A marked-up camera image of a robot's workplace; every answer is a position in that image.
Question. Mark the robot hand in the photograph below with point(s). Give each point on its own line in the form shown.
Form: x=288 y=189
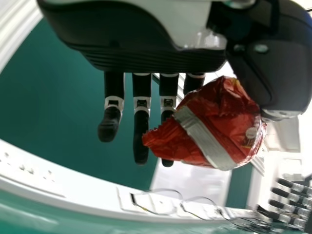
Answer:
x=146 y=31
x=292 y=202

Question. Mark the red biscuit packet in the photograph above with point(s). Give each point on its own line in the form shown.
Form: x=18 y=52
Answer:
x=219 y=122

